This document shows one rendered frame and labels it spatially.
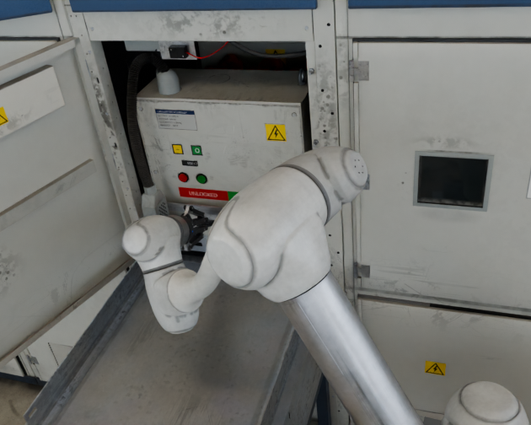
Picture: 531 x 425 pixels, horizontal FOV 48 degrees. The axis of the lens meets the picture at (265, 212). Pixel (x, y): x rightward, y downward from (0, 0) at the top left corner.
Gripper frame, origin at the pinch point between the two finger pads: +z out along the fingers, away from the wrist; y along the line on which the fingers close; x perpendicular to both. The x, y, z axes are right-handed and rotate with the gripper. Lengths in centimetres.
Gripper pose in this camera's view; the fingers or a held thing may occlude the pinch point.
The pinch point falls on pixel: (206, 223)
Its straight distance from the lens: 178.7
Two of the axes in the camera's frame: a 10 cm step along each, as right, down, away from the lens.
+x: 9.5, 0.9, -3.0
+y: -0.6, 9.9, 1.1
